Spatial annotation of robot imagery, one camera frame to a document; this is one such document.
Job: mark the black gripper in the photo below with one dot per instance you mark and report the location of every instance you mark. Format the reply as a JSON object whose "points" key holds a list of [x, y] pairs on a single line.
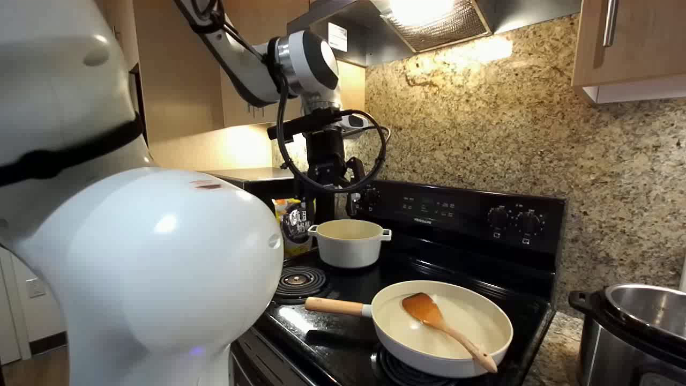
{"points": [[326, 156]]}

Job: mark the wooden spoon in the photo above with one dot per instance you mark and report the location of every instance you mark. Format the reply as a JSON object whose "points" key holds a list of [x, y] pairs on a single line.
{"points": [[422, 309]]}

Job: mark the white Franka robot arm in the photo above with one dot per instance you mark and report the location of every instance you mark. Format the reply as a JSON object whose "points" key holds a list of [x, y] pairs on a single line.
{"points": [[143, 271]]}

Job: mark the yellow black snack bag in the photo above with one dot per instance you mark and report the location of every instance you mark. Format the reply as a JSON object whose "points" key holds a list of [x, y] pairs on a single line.
{"points": [[295, 238]]}

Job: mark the black electric stove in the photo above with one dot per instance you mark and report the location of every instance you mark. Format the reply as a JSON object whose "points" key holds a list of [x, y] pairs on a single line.
{"points": [[442, 243]]}

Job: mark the white hood sticker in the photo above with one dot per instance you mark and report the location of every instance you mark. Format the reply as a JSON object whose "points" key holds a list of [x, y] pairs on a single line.
{"points": [[338, 37]]}

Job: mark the steel range hood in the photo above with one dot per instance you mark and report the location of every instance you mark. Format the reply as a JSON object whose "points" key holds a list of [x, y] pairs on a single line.
{"points": [[399, 28]]}

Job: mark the stainless steel pressure cooker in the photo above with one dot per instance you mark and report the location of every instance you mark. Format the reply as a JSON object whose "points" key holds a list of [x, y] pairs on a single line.
{"points": [[628, 335]]}

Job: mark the wooden wall cabinet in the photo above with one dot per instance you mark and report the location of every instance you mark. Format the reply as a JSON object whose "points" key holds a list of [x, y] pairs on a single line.
{"points": [[644, 43], [179, 77]]}

